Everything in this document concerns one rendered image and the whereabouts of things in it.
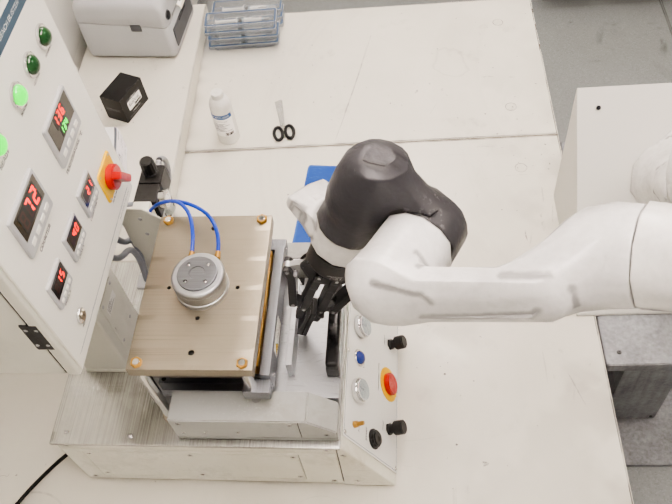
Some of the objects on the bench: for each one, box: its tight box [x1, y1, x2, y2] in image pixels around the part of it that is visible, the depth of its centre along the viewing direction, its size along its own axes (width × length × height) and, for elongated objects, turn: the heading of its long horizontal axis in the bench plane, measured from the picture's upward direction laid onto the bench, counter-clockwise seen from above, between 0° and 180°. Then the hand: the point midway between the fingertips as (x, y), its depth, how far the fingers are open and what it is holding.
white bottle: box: [209, 88, 240, 145], centre depth 175 cm, size 5×5×14 cm
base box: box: [58, 309, 396, 485], centre depth 136 cm, size 54×38×17 cm
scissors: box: [272, 100, 295, 142], centre depth 183 cm, size 14×6×1 cm, turn 13°
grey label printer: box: [72, 0, 193, 57], centre depth 193 cm, size 25×20×17 cm
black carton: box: [99, 72, 148, 123], centre depth 181 cm, size 6×9×7 cm
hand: (307, 316), depth 118 cm, fingers closed, pressing on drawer
